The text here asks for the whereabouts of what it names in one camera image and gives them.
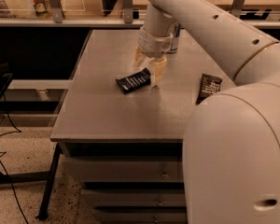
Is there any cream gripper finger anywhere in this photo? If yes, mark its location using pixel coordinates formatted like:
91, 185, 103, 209
133, 47, 149, 68
148, 57, 167, 86

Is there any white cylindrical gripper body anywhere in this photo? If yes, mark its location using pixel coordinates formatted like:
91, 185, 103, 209
138, 27, 173, 58

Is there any blue rxbar blueberry wrapper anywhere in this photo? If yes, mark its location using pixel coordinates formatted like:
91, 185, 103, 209
116, 68, 151, 94

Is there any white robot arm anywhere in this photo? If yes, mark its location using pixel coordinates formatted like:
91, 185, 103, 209
138, 0, 280, 224

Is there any black rxbar chocolate wrapper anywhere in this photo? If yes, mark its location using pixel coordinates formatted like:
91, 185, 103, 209
196, 74, 223, 105

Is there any silver blue drink can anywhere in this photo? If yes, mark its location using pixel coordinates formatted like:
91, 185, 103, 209
169, 23, 181, 54

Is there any grey drawer cabinet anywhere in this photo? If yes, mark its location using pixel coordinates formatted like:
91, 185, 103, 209
50, 30, 233, 214

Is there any top grey drawer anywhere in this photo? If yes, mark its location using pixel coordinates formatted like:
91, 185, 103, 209
64, 156, 183, 182

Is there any grey drawer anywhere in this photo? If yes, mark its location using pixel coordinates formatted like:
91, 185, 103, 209
64, 156, 183, 182
81, 189, 186, 207
93, 208, 188, 224

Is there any middle grey drawer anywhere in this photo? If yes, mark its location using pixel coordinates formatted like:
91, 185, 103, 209
81, 189, 186, 207

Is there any bottom grey drawer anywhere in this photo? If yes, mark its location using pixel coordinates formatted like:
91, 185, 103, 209
93, 208, 188, 224

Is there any left grey metal bracket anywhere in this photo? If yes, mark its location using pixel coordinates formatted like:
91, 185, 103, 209
49, 0, 64, 23

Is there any black floor cable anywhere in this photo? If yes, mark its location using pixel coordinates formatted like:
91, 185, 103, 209
0, 93, 30, 224

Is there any black desk leg frame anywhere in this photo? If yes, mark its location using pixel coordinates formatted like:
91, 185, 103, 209
0, 145, 62, 220

